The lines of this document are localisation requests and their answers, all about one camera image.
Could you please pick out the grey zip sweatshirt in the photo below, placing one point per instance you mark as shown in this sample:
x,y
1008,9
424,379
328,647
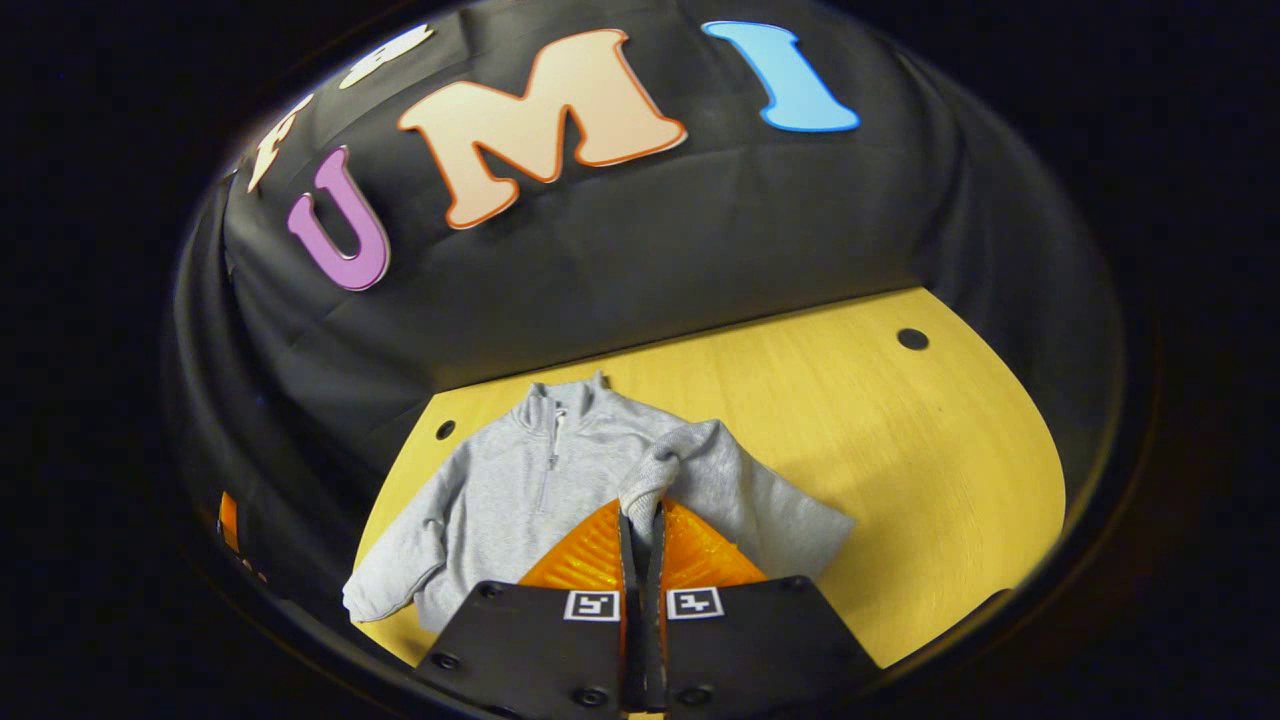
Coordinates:
x,y
500,500

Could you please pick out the black backdrop cloth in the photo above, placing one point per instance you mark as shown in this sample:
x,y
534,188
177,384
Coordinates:
x,y
700,230

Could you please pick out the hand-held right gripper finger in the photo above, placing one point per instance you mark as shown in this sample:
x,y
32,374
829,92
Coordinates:
x,y
655,650
630,650

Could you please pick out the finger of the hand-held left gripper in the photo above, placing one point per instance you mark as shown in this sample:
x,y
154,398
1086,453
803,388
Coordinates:
x,y
229,522

